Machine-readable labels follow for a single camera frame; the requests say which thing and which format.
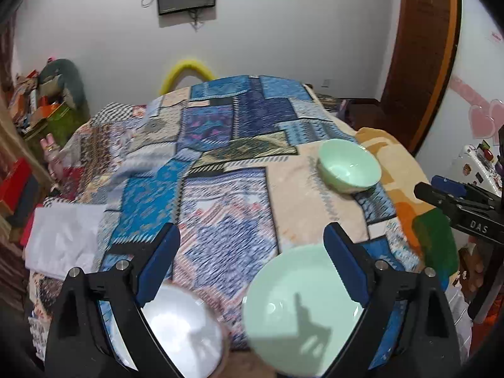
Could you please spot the light green plate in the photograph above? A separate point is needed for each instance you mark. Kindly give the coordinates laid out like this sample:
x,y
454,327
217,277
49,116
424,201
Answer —
x,y
283,315

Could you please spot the pink plush toy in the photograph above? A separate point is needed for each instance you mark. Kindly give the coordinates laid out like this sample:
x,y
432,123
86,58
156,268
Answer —
x,y
51,153

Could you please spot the pink heart decoration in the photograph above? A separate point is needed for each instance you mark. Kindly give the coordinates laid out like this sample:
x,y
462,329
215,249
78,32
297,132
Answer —
x,y
482,122

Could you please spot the person's right hand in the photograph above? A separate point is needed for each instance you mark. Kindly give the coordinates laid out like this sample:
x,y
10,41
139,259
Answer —
x,y
472,271

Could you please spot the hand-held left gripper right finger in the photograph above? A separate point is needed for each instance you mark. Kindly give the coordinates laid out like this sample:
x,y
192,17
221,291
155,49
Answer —
x,y
346,264

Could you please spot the white cloth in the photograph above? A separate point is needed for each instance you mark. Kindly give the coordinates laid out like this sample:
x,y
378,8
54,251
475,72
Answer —
x,y
63,236

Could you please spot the orange and green blanket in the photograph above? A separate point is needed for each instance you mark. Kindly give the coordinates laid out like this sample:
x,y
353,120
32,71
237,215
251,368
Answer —
x,y
405,157

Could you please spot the white appliance with magnets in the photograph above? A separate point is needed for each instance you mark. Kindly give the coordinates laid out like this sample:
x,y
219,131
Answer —
x,y
472,165

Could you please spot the brown wooden door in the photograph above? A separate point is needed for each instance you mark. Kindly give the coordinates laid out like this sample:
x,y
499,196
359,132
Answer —
x,y
421,55

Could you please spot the light green bowl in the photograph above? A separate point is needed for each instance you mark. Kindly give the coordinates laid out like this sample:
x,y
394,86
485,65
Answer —
x,y
346,169

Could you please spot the large white plate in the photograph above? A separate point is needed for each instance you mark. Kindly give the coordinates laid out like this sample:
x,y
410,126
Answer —
x,y
177,334

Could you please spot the yellow curved foam tube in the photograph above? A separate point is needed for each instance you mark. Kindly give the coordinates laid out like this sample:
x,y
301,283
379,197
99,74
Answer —
x,y
185,65

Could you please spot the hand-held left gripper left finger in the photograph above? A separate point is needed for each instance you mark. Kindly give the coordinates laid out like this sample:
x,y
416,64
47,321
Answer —
x,y
157,264

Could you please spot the dark bedside table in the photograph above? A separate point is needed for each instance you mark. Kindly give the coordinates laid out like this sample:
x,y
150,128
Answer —
x,y
362,112

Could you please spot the patchwork blanket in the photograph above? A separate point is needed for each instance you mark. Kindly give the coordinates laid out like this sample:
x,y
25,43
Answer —
x,y
228,157

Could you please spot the pile of boxes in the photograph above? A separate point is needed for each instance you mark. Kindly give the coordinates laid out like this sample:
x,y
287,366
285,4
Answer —
x,y
43,106

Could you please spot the red box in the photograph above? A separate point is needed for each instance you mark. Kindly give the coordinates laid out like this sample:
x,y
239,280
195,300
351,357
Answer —
x,y
13,185

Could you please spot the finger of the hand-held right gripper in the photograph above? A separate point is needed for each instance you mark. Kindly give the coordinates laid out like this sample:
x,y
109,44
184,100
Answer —
x,y
472,220
453,185

